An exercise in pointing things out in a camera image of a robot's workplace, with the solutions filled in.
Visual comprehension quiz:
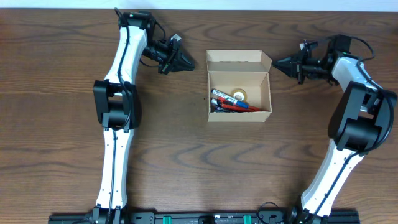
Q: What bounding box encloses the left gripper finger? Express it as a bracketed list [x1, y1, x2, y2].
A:
[170, 61, 195, 72]
[177, 51, 195, 66]

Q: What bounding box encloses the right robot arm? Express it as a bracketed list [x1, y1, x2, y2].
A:
[272, 34, 397, 223]

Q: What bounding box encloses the red black stapler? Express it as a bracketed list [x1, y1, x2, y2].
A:
[214, 106, 231, 113]

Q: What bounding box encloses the yellow tape roll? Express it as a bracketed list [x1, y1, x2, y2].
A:
[232, 88, 248, 102]

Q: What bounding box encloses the cardboard box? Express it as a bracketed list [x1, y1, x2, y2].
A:
[206, 50, 272, 123]

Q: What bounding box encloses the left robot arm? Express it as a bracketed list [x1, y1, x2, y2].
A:
[82, 9, 195, 223]

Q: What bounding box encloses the blue whiteboard marker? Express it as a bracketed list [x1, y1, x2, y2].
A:
[211, 89, 249, 109]

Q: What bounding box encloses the red utility knife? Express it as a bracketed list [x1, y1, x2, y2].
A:
[216, 97, 262, 112]

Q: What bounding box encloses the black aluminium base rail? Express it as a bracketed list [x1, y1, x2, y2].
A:
[48, 208, 361, 224]

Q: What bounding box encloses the black whiteboard marker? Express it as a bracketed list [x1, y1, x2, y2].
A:
[211, 98, 223, 109]

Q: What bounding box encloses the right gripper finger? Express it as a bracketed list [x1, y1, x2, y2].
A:
[272, 56, 292, 66]
[275, 63, 297, 78]

